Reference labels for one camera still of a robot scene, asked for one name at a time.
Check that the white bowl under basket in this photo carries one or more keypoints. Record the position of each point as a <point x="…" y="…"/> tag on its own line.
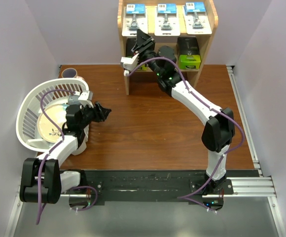
<point x="80" y="149"/>

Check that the cream and teal plate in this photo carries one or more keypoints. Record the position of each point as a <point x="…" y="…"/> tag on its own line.
<point x="47" y="130"/>

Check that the black green razor box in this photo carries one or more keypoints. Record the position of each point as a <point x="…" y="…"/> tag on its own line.
<point x="189" y="53"/>
<point x="130" y="43"/>

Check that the white plastic slatted basket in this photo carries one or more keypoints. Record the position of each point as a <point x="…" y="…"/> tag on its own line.
<point x="51" y="92"/>

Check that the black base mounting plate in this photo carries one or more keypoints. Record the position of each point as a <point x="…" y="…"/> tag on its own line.
<point x="101" y="186"/>

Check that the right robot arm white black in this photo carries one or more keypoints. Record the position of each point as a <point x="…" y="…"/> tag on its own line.
<point x="219" y="127"/>

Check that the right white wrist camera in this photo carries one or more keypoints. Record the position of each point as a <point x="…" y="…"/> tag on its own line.
<point x="129" y="64"/>

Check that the wooden two-tier shelf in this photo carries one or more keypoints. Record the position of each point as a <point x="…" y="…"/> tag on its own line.
<point x="204" y="41"/>

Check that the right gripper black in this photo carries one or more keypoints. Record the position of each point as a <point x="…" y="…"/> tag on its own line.
<point x="144" y="42"/>

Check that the purple and pink mug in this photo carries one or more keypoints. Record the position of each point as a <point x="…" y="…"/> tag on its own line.
<point x="69" y="73"/>

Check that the blue razor blister pack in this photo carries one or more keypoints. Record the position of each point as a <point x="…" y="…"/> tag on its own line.
<point x="196" y="19"/>
<point x="167" y="20"/>

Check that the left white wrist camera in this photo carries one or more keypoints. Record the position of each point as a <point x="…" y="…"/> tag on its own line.
<point x="83" y="98"/>

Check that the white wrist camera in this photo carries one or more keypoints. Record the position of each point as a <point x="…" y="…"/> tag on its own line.
<point x="83" y="98"/>
<point x="129" y="64"/>

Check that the aluminium frame rail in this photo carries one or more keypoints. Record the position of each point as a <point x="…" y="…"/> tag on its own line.
<point x="147" y="130"/>

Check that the grey cup in basket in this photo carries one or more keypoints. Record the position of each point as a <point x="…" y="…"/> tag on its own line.
<point x="71" y="100"/>

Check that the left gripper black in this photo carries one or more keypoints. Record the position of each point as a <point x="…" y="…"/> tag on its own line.
<point x="100" y="113"/>

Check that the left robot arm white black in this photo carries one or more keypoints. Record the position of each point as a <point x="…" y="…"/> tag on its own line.
<point x="41" y="180"/>

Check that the white Gillette razor blister pack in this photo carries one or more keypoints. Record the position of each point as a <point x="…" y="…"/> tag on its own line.
<point x="135" y="18"/>

